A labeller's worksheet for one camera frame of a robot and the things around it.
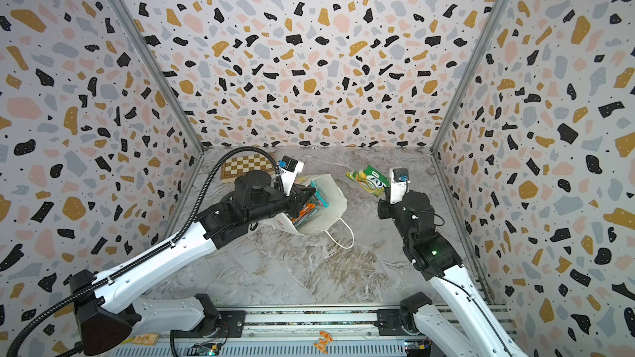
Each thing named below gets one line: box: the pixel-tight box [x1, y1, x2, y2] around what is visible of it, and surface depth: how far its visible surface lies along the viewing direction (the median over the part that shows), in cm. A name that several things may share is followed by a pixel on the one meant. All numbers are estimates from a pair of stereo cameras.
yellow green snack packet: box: [345, 165, 392, 198], surface depth 70 cm
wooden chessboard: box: [219, 152, 277, 184], surface depth 112 cm
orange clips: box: [313, 330, 334, 355], surface depth 72 cm
